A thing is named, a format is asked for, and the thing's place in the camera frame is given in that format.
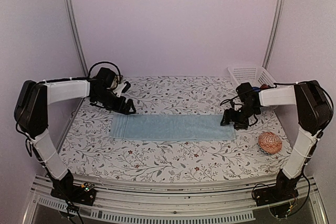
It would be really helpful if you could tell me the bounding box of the black right camera cable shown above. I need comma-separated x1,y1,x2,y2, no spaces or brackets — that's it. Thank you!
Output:
219,87,260,126

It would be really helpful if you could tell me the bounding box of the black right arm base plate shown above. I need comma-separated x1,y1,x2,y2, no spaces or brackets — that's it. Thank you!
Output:
251,183,299,206

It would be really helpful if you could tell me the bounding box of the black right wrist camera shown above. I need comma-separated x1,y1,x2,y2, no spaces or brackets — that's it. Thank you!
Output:
236,82,254,102

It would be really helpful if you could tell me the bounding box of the aluminium frame post right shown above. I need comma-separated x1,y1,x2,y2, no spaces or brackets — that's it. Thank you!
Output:
262,0,285,69

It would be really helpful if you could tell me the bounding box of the aluminium frame post left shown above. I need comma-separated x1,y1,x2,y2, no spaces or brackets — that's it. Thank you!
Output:
64,0,89,76

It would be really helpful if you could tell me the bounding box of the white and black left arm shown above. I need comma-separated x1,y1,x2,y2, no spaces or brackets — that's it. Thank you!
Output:
14,77,136,200

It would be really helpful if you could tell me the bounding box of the aluminium frame post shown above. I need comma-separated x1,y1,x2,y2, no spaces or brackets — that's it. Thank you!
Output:
64,0,89,76
262,0,285,69

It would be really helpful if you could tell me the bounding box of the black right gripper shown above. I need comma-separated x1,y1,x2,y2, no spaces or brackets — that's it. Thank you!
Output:
222,104,260,129

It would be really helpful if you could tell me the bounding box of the aluminium front rail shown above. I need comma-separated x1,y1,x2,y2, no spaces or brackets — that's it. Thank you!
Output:
23,175,331,223

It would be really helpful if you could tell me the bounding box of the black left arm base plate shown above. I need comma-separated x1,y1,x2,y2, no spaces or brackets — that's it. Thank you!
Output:
50,183,97,206

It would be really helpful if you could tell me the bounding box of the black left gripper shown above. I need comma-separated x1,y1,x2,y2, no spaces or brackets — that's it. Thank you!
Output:
93,89,137,115

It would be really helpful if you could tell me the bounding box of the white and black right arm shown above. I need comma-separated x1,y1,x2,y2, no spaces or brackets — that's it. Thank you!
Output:
220,80,334,201

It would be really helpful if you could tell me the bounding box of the black left camera cable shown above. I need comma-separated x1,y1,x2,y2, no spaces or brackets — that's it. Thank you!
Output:
88,61,124,83

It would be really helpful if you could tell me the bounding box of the white perforated plastic basket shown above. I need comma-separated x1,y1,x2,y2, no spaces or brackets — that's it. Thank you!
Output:
227,66,279,111

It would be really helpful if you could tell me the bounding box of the light blue towel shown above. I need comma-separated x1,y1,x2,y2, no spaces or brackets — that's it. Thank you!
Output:
110,114,236,141

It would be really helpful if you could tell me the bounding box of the black camera cable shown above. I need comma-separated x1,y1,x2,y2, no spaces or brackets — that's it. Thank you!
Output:
219,87,260,126
88,61,124,83

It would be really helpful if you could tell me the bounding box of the dark red towel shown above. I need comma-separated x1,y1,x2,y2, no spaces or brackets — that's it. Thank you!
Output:
260,84,271,90

